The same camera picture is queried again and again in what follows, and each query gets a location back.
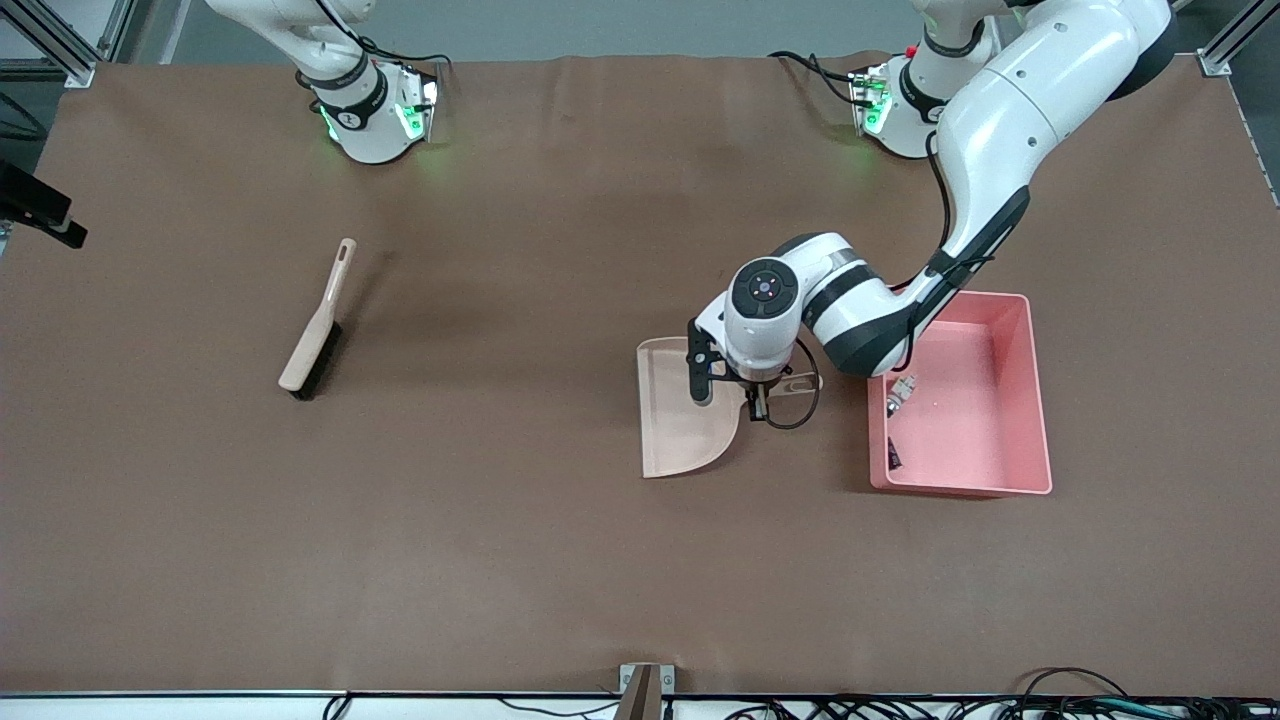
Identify metal connector box green light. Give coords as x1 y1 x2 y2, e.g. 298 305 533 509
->
395 65 442 143
849 65 891 137

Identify aluminium frame profile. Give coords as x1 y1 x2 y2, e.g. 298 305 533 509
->
1195 0 1280 77
0 0 136 89

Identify metal bracket at table edge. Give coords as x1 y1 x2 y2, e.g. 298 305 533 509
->
618 663 676 720

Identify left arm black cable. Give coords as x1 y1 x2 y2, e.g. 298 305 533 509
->
765 130 953 431

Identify black base cable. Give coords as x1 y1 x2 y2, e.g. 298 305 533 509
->
355 38 449 73
768 50 863 106

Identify pink plastic bin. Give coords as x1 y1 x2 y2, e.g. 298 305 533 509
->
865 290 1053 498

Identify beige hand brush black bristles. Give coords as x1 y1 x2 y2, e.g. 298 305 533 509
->
278 237 358 401

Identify black cable bundle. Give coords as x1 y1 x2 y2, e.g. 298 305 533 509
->
720 667 1280 720

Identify beige plastic dustpan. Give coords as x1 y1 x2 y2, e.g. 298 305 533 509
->
637 337 823 479

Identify brown table cover sheet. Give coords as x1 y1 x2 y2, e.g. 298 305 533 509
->
0 52 1280 698

